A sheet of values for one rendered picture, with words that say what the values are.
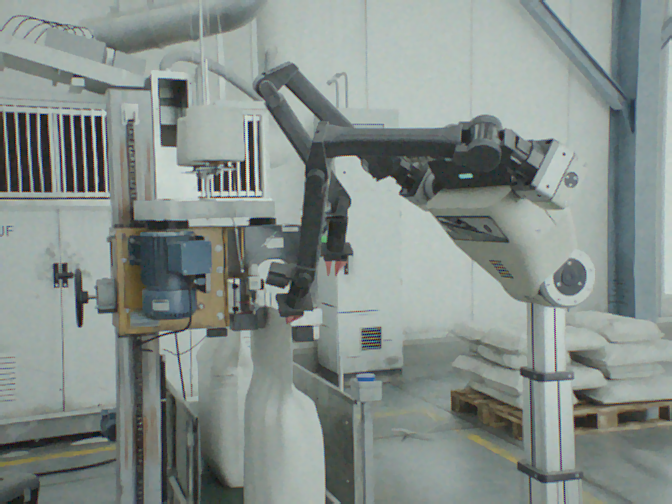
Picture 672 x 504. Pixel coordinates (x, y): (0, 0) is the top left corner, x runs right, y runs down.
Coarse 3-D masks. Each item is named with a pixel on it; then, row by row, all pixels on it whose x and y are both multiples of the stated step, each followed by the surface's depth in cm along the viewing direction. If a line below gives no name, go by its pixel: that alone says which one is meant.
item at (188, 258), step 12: (204, 240) 226; (168, 252) 226; (180, 252) 221; (192, 252) 223; (204, 252) 226; (168, 264) 226; (180, 264) 221; (192, 264) 223; (204, 264) 226; (192, 276) 227
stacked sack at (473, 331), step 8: (480, 320) 558; (488, 320) 551; (496, 320) 549; (504, 320) 547; (512, 320) 545; (520, 320) 543; (456, 328) 552; (464, 328) 543; (472, 328) 534; (480, 328) 528; (488, 328) 528; (456, 336) 552; (464, 336) 534; (472, 336) 528; (480, 336) 522
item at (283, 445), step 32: (256, 352) 273; (288, 352) 239; (256, 384) 259; (288, 384) 240; (256, 416) 246; (288, 416) 233; (256, 448) 245; (288, 448) 232; (320, 448) 237; (256, 480) 245; (288, 480) 233; (320, 480) 237
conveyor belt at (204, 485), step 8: (192, 408) 421; (200, 456) 339; (200, 464) 329; (200, 472) 319; (208, 472) 319; (200, 480) 310; (208, 480) 310; (216, 480) 309; (200, 488) 301; (208, 488) 301; (216, 488) 301; (224, 488) 300; (232, 488) 300; (240, 488) 300; (200, 496) 293; (208, 496) 293; (216, 496) 292; (224, 496) 292; (232, 496) 292; (240, 496) 292
